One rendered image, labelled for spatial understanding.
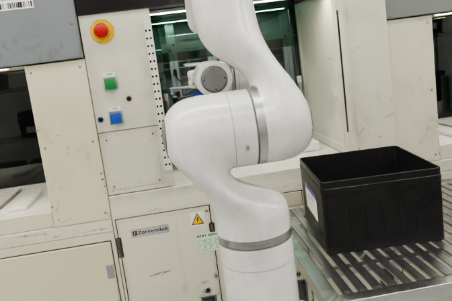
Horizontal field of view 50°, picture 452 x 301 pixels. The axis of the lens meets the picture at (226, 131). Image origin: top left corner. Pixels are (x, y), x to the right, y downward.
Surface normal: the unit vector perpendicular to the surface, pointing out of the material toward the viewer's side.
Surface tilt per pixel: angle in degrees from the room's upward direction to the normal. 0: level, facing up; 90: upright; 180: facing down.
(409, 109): 90
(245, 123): 76
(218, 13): 80
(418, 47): 90
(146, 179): 90
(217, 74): 89
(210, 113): 53
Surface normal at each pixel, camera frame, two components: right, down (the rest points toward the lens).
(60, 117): 0.12, 0.14
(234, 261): -0.61, 0.20
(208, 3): -0.44, 0.03
